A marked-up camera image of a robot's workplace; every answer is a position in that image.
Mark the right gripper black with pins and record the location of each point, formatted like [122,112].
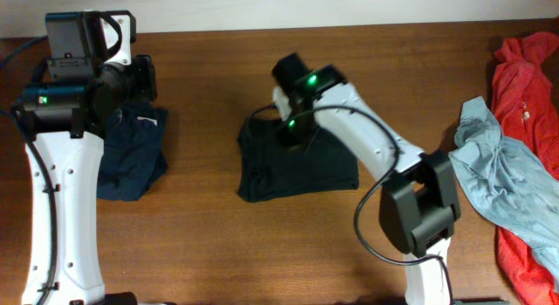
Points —
[291,142]

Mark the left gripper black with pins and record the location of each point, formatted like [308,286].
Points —
[144,71]

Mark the red t-shirt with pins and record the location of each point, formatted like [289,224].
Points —
[523,107]

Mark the light blue grey garment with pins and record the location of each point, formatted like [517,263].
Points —
[506,183]

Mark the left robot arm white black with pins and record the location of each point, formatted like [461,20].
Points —
[62,115]

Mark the black t-shirt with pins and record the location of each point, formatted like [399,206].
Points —
[271,171]

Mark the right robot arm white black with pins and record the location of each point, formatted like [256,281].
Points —
[419,204]

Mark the folded navy blue garment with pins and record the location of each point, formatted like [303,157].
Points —
[133,159]

